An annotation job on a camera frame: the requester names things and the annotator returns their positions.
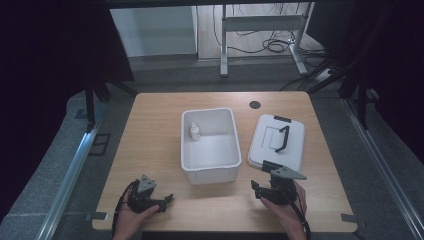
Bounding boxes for dark curtain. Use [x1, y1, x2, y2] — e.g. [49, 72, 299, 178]
[306, 0, 424, 165]
[0, 0, 136, 223]

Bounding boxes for person's right hand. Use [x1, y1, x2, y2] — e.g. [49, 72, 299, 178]
[259, 180, 308, 240]

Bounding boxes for white lid with black handle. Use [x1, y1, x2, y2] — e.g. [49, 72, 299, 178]
[247, 113, 306, 175]

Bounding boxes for grey metal desk frame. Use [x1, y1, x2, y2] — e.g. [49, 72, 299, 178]
[219, 2, 315, 79]

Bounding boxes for black square floor frame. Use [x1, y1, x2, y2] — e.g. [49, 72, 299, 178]
[88, 132, 112, 157]

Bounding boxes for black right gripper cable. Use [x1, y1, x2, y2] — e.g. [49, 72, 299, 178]
[289, 189, 313, 240]

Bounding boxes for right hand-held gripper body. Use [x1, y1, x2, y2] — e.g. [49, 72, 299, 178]
[262, 166, 308, 206]

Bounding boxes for aluminium rail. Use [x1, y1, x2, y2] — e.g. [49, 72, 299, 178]
[34, 121, 103, 240]
[342, 97, 424, 240]

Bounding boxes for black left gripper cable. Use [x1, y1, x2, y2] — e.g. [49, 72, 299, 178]
[110, 179, 140, 238]

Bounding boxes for small white dropper bottle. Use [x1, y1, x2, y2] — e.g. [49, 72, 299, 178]
[190, 121, 201, 142]

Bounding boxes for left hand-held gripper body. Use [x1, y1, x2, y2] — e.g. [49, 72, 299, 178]
[126, 173, 166, 215]

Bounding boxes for white plastic storage box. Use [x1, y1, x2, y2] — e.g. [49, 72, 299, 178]
[180, 106, 243, 186]

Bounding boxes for black floor cables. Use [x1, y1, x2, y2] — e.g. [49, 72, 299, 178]
[211, 3, 329, 69]

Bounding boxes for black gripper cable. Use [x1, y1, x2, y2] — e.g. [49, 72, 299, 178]
[110, 179, 140, 238]
[289, 189, 313, 240]

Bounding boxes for black tripod stand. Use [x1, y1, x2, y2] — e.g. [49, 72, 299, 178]
[306, 58, 372, 132]
[84, 74, 138, 134]

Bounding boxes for person's left hand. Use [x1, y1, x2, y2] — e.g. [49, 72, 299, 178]
[112, 203, 161, 240]

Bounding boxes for grey tape piece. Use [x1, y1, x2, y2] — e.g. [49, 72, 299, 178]
[340, 212, 360, 224]
[84, 211, 110, 222]

